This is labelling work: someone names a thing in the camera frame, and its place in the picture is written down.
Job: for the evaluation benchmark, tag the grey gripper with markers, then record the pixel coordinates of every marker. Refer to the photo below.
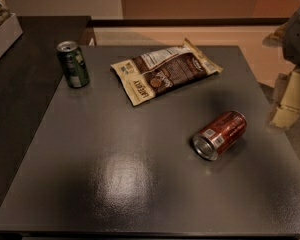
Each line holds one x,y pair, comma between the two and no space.
298,37

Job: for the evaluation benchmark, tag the red coke can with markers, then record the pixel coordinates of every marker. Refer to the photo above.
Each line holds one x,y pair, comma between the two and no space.
217,136

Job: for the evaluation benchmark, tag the green soda can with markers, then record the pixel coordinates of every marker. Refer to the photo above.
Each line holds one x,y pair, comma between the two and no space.
73,64

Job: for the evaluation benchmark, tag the brown chip bag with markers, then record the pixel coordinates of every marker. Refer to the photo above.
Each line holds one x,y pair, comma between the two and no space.
155,73

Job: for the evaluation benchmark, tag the dark side table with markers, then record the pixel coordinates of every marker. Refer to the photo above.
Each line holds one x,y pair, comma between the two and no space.
29,75

